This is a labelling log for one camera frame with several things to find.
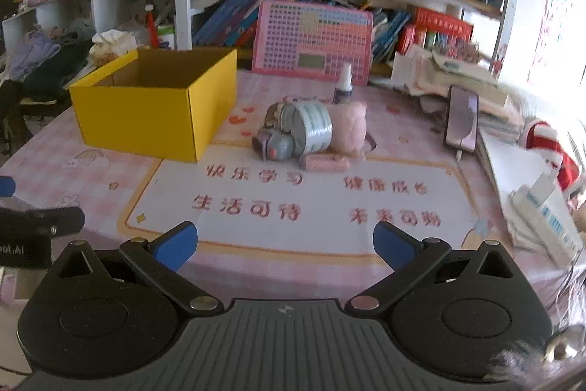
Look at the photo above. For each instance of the floral tissue pack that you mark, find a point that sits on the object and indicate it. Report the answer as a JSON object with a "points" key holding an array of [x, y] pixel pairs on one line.
{"points": [[112, 45]]}

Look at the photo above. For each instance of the row of blue books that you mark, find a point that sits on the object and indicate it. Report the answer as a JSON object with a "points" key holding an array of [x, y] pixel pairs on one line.
{"points": [[229, 17]]}

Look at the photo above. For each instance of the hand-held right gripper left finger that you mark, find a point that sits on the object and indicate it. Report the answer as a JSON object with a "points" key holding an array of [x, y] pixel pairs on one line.
{"points": [[176, 245]]}

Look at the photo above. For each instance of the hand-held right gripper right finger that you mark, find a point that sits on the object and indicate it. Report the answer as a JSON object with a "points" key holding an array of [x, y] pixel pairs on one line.
{"points": [[393, 245]]}

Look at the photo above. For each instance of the pile of dark clothes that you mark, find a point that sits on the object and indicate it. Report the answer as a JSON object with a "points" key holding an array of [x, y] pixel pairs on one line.
{"points": [[46, 65]]}

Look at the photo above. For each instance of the pink plush pig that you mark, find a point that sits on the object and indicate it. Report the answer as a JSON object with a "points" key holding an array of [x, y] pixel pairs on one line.
{"points": [[349, 127]]}

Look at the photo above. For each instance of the light blue tape roll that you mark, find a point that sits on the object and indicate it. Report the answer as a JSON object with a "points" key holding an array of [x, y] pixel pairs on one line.
{"points": [[316, 125]]}

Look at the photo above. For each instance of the small spray bottle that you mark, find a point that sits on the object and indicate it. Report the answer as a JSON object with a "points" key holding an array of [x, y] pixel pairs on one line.
{"points": [[342, 88]]}

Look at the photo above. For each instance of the pink printed desk mat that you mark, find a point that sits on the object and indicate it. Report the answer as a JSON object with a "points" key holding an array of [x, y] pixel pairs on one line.
{"points": [[284, 194]]}

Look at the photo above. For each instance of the yellow cardboard box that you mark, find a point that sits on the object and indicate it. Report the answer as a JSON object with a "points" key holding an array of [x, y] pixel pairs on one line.
{"points": [[137, 116]]}

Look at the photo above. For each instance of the red and white plush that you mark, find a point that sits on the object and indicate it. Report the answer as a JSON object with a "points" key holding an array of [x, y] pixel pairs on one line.
{"points": [[556, 153]]}

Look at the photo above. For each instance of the red box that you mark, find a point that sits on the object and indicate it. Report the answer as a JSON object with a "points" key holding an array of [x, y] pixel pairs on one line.
{"points": [[442, 24]]}

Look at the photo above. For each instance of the pink keyboard learning toy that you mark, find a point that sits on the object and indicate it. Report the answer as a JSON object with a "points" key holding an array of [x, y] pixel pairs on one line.
{"points": [[293, 38]]}

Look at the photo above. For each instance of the white cup with green band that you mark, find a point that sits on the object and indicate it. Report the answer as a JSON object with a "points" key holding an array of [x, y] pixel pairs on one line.
{"points": [[166, 38]]}

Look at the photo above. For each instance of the pink wall poster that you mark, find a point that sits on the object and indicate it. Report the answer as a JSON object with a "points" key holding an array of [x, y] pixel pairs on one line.
{"points": [[561, 20]]}

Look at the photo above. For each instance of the white notebook stack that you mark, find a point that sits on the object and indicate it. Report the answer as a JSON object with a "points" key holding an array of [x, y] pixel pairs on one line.
{"points": [[508, 162]]}

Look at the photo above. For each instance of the grey purple toy truck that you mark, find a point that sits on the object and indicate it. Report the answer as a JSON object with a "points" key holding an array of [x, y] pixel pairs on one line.
{"points": [[273, 139]]}

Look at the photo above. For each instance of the messy pile of papers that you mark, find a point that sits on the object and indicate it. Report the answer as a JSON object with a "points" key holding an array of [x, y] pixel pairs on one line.
{"points": [[448, 68]]}

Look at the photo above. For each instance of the black smartphone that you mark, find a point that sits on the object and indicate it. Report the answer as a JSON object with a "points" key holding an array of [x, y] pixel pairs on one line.
{"points": [[461, 118]]}

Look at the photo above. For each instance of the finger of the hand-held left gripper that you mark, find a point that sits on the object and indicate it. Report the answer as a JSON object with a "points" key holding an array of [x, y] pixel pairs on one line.
{"points": [[6, 186], [43, 220]]}

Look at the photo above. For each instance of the leaning blue books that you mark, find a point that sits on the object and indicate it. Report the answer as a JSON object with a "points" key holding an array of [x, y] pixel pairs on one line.
{"points": [[389, 33]]}

